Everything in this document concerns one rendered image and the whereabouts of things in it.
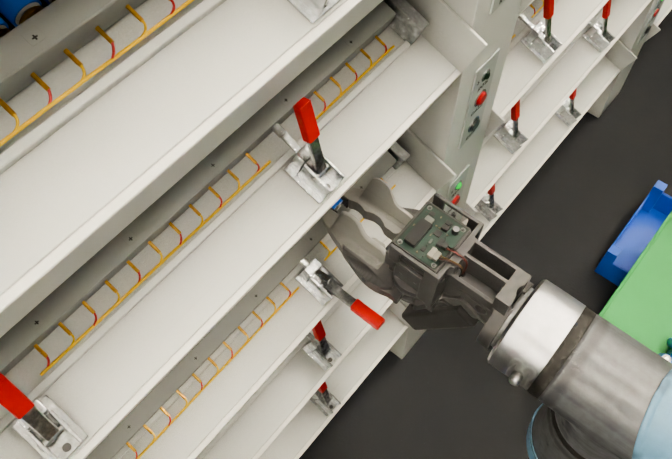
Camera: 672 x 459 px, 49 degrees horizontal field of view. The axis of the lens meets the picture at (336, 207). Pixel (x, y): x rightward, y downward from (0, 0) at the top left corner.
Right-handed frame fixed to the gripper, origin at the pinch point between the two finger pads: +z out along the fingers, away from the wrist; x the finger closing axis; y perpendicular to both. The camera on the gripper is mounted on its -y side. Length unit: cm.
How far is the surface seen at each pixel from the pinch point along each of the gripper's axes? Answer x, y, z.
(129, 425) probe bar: 27.8, -2.7, 0.9
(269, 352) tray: 14.0, -6.6, -3.1
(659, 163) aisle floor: -80, -61, -22
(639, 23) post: -83, -34, -6
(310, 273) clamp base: 6.0, -3.4, -1.7
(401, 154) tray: -11.0, -2.6, -0.3
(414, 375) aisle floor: -12, -61, -9
